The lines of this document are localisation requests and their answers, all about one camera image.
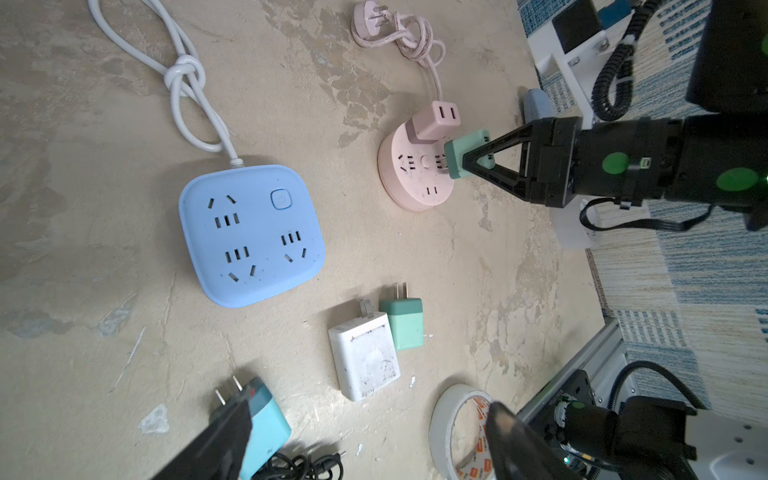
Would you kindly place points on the pink plug adapter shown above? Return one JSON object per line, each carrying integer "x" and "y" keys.
{"x": 433, "y": 122}

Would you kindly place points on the green plug adapter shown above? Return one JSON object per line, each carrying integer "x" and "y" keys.
{"x": 457, "y": 148}
{"x": 406, "y": 318}

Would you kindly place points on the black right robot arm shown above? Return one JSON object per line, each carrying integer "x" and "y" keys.
{"x": 717, "y": 159}

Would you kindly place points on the blue square power strip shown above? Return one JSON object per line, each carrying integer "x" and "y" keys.
{"x": 252, "y": 233}

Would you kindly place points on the pink round power strip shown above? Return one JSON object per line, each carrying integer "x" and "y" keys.
{"x": 413, "y": 172}

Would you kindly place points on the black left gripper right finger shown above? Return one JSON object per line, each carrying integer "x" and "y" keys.
{"x": 517, "y": 452}

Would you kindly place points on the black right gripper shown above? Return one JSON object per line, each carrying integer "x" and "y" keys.
{"x": 551, "y": 160}

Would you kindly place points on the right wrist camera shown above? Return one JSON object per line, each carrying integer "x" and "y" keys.
{"x": 575, "y": 43}

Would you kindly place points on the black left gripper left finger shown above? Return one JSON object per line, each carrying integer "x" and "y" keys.
{"x": 216, "y": 453}

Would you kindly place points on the teal charger with black cable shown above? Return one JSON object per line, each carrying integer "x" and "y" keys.
{"x": 268, "y": 433}

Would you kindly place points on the clear tape roll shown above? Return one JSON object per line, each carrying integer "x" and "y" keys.
{"x": 457, "y": 434}

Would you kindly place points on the blue fabric glasses case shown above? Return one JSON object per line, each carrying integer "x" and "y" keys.
{"x": 537, "y": 105}

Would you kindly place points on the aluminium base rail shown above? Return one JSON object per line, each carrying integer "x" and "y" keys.
{"x": 589, "y": 375}

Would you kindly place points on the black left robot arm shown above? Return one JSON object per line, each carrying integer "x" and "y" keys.
{"x": 643, "y": 437}

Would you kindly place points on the white square charger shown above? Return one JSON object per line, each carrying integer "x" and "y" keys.
{"x": 364, "y": 353}

